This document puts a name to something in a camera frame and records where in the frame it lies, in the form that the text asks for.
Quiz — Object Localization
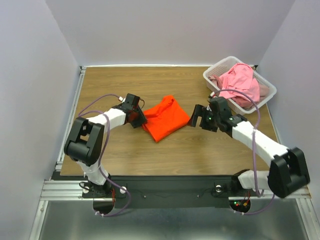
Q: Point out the orange t shirt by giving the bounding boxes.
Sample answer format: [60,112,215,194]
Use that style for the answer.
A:
[142,95,190,143]

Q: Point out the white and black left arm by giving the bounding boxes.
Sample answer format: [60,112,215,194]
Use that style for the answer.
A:
[63,93,147,198]

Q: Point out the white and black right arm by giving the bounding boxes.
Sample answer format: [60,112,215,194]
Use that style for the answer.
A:
[187,97,311,199]

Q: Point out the dusty pink t shirt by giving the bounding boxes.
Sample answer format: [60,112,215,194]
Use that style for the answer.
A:
[209,75,270,109]

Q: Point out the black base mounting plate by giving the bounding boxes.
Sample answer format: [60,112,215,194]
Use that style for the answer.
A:
[79,175,255,216]

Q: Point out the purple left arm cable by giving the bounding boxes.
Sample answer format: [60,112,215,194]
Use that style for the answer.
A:
[77,93,132,218]

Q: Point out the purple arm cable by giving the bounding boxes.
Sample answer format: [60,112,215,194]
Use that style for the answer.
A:
[209,89,276,216]
[77,93,132,218]

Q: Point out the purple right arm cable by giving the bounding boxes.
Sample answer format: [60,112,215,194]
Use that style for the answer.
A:
[209,89,276,216]

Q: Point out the aluminium frame rail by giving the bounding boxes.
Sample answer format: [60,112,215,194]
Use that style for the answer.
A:
[28,65,87,240]

